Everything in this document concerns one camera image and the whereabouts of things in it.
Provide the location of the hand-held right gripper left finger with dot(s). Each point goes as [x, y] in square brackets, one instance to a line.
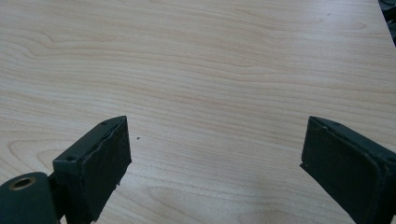
[93, 174]

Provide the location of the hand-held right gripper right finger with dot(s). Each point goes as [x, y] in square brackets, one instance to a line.
[351, 174]

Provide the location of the dark object beside table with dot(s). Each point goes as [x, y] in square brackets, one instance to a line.
[389, 15]

